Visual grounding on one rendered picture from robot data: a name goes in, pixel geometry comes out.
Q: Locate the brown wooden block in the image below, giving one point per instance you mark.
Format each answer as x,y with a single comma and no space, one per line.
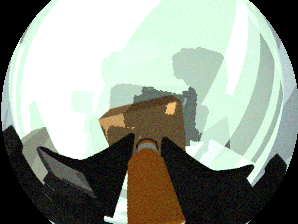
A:
148,120

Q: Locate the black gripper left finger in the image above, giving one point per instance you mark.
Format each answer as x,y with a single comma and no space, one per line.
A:
101,175

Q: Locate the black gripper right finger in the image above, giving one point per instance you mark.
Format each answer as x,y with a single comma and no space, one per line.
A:
193,181

